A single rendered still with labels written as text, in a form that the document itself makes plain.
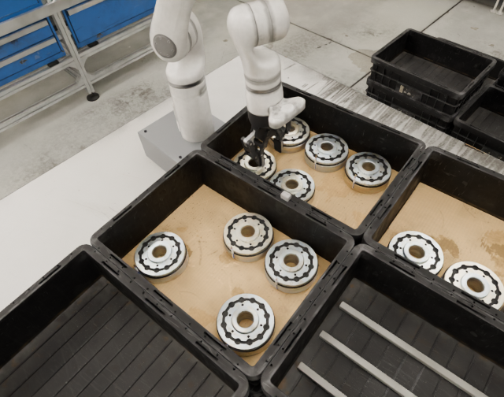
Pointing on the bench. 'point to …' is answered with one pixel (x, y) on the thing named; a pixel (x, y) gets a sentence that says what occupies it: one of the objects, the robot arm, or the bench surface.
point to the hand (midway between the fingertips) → (269, 153)
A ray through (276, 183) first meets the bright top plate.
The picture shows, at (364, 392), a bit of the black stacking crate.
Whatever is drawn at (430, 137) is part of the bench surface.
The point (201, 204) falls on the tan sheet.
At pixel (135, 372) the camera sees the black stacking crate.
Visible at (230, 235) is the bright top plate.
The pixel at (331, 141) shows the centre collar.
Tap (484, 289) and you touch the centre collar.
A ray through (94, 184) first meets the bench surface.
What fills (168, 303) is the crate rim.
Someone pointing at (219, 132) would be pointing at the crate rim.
